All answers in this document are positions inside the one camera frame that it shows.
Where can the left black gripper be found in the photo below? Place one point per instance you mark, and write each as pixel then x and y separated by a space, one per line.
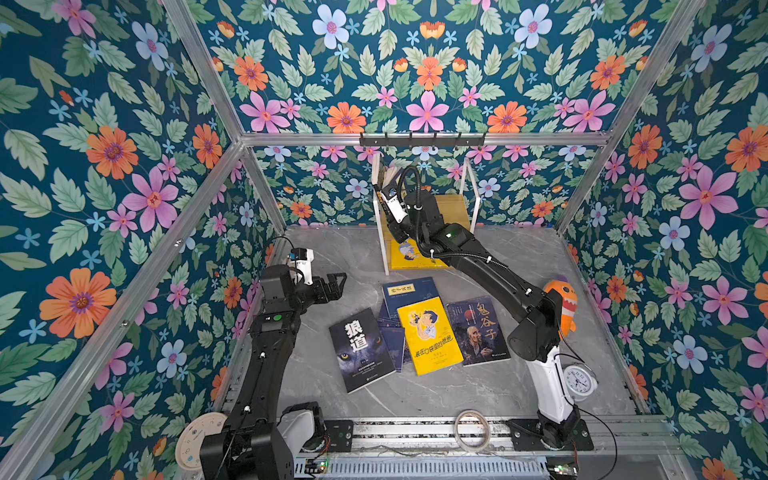
pixel 333 291

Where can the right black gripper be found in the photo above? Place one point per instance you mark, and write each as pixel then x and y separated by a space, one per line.
pixel 396 232

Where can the black wolf cover book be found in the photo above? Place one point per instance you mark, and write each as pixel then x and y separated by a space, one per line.
pixel 360 350

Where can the navy book yellow label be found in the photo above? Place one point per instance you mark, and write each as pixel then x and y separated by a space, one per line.
pixel 389 175

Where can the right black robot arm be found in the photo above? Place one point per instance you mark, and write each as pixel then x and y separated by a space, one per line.
pixel 536 339

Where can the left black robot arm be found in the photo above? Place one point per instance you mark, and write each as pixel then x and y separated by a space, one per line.
pixel 252 443

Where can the yellow book on lower shelf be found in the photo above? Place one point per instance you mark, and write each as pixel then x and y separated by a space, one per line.
pixel 405 256

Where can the dark book leaning on shelf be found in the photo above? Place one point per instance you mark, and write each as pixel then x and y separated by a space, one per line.
pixel 379 197

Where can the navy book at back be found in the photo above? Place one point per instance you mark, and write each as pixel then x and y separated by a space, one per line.
pixel 404 293

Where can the navy book underneath pile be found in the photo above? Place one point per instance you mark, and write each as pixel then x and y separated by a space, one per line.
pixel 393 335

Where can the yellow cartoon cover book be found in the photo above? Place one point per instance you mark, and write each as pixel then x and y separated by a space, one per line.
pixel 429 336

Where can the dark old man cover book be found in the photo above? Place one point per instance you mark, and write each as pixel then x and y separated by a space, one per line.
pixel 478 331

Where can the orange shark plush toy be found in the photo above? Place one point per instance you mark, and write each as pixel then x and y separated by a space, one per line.
pixel 569 303

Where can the clear tape roll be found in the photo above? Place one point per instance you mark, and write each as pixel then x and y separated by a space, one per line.
pixel 471 431

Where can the white alarm clock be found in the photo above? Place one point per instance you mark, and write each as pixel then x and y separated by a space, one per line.
pixel 580 380

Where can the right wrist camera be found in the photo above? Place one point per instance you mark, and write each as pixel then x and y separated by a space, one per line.
pixel 396 211

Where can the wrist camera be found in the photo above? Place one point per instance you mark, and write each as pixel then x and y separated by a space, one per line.
pixel 300 263
pixel 396 211

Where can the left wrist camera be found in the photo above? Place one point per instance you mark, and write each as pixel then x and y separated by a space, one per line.
pixel 300 263

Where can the black hook rail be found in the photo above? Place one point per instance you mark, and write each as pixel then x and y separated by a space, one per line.
pixel 439 140

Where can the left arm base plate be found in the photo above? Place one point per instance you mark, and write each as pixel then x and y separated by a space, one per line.
pixel 339 436

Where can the beige round wall clock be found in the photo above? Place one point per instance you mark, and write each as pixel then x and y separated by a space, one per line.
pixel 188 446

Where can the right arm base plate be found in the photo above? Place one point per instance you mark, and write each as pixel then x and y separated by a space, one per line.
pixel 533 435

